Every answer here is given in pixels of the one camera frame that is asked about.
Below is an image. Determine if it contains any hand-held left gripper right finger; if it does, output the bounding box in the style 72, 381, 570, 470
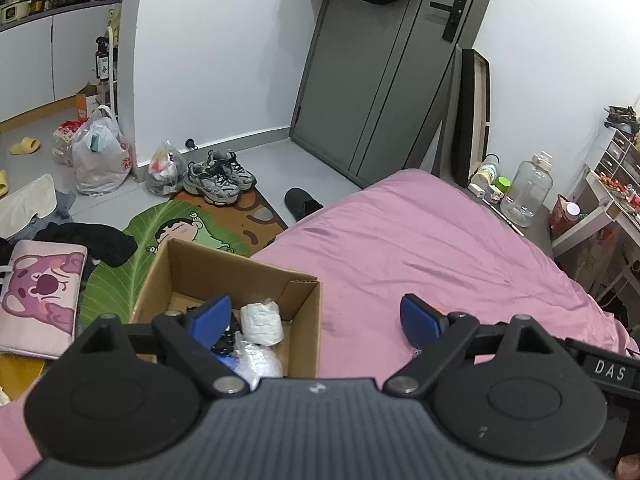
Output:
382, 292, 568, 396

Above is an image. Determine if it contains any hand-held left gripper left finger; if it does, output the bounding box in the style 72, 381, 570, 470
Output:
75, 294, 251, 400

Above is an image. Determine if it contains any brown cardboard box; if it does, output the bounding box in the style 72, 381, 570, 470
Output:
129, 237, 323, 379

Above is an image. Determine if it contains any clear plastic bag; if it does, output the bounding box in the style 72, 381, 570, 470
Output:
232, 335, 286, 391

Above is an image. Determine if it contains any pink bed sheet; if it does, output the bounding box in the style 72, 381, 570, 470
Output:
0, 169, 637, 480

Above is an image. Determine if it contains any green leaf floor mat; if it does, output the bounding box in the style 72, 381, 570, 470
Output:
77, 195, 291, 334

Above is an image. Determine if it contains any grey sneaker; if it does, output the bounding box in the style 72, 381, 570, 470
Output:
207, 150, 259, 191
182, 160, 241, 206

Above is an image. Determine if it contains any grey bedside table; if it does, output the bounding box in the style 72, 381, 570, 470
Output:
477, 187, 556, 261

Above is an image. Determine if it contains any small white box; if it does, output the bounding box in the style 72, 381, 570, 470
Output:
467, 184, 504, 204

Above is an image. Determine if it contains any black slipper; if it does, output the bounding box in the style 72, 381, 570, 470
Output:
284, 187, 325, 221

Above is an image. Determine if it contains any plain black cloth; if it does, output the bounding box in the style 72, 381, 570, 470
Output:
30, 222, 139, 269

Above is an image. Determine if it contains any white desk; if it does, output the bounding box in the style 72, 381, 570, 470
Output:
550, 170, 640, 312

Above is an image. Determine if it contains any clear trash bag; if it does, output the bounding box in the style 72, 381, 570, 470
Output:
145, 140, 186, 196

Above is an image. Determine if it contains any red jar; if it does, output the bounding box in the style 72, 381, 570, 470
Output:
550, 195, 584, 241

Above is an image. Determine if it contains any clear water jug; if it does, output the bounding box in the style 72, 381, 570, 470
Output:
500, 151, 555, 229

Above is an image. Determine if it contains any pink cartoon cushion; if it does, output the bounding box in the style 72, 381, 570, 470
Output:
0, 240, 89, 361

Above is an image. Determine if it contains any large white plastic bag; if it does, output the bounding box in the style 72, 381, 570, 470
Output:
71, 105, 134, 196

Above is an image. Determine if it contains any grey drawer organizer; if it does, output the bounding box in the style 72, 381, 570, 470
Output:
597, 127, 640, 196

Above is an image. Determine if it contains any black cloth with white print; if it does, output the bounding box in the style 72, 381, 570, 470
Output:
0, 237, 14, 302

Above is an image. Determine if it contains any black framed wooden board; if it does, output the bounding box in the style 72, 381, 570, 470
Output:
450, 47, 492, 189

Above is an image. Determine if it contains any white towel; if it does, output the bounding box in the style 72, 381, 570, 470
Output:
0, 174, 59, 239

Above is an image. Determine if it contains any plastic bag with red contents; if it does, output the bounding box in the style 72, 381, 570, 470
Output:
52, 120, 89, 166

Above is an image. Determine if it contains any grey door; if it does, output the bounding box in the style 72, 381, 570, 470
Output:
290, 0, 504, 191

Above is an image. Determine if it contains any small open cardboard box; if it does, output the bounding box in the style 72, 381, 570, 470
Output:
75, 82, 104, 121

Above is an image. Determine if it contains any black spray bottle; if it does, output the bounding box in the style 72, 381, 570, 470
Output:
95, 36, 111, 81

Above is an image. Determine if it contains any white rack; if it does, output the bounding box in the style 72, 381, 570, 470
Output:
97, 5, 124, 121

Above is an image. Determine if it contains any white lower cabinet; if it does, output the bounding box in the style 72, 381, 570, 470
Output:
0, 2, 121, 124

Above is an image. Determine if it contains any black door handle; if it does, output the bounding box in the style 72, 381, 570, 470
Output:
429, 0, 467, 44

